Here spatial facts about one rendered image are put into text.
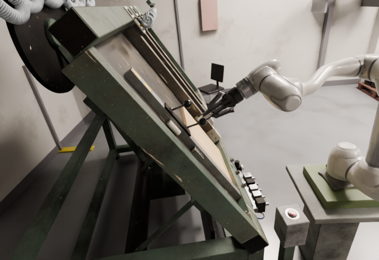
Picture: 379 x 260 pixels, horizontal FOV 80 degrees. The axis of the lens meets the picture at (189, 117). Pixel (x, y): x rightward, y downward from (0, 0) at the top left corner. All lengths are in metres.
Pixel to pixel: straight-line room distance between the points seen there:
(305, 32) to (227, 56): 1.60
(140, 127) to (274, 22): 4.58
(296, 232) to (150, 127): 0.93
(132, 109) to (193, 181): 0.39
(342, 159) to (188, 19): 3.99
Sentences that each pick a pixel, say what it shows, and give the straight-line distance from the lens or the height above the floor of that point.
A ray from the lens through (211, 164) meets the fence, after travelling 1.23.
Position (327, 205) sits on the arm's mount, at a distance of 1.68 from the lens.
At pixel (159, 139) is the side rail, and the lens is 0.82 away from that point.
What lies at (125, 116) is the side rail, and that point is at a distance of 0.79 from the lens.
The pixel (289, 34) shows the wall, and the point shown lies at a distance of 5.29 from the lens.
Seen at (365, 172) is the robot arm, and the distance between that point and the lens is 1.53.
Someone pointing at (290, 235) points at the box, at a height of 0.85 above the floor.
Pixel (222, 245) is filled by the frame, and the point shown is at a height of 0.79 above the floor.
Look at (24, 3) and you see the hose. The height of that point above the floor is 2.02.
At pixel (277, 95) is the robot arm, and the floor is 1.60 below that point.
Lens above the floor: 1.95
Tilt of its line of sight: 27 degrees down
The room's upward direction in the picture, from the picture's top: 6 degrees counter-clockwise
